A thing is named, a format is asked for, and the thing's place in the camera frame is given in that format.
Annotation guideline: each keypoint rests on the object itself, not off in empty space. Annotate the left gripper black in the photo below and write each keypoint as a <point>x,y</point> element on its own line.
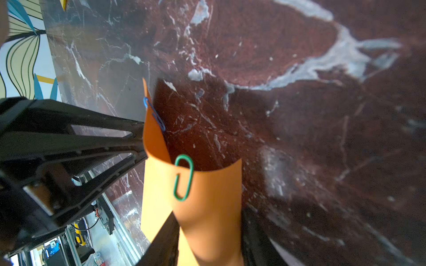
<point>39,198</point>

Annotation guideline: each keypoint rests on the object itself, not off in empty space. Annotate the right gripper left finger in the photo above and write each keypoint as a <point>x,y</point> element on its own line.
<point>164,249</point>

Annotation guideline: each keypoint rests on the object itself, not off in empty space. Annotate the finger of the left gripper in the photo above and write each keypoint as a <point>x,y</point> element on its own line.
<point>44,128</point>

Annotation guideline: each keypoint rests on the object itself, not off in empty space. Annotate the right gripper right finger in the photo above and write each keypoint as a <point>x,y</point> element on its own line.
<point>256,247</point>

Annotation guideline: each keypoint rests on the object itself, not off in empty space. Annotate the orange paper sheet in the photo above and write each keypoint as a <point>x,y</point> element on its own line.
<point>210,218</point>

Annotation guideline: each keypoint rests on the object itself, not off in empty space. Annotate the green paperclip on orange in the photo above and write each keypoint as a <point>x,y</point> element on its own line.
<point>183,180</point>

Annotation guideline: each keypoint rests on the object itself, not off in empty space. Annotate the blue paperclip on orange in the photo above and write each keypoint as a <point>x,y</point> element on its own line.
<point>155,115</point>

